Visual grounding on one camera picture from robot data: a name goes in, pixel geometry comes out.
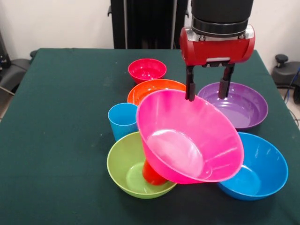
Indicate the purple bowl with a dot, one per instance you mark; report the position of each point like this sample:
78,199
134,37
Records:
246,110

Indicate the blue cup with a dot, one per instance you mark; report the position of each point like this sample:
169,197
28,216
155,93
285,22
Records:
120,124

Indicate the green bowl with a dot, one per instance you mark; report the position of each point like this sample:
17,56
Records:
122,168

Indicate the orange bowl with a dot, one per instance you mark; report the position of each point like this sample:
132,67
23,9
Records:
145,90

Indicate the large magenta bowl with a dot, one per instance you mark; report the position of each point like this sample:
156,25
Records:
187,131

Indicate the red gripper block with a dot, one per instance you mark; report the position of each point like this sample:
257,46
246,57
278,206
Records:
218,51

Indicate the small pink bowl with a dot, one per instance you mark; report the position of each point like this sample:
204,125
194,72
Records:
146,70

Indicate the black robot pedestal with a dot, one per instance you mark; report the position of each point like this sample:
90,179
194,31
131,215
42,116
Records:
145,23

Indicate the black chair base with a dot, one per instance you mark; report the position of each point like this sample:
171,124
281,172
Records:
287,72
16,68

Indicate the dark green table cloth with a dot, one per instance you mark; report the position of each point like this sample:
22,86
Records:
58,117

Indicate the red cup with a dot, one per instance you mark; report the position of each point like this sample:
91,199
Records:
151,177

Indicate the blue bowl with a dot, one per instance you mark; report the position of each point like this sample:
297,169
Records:
264,168

